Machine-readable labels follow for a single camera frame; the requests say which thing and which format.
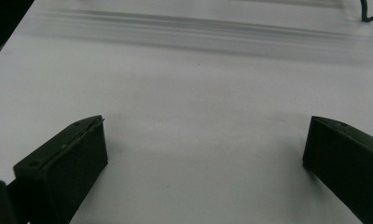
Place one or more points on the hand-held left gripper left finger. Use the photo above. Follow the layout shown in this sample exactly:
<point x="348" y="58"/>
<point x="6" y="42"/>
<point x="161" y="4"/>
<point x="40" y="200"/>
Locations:
<point x="63" y="168"/>

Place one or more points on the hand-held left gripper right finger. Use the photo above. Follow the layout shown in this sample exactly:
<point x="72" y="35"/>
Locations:
<point x="346" y="161"/>

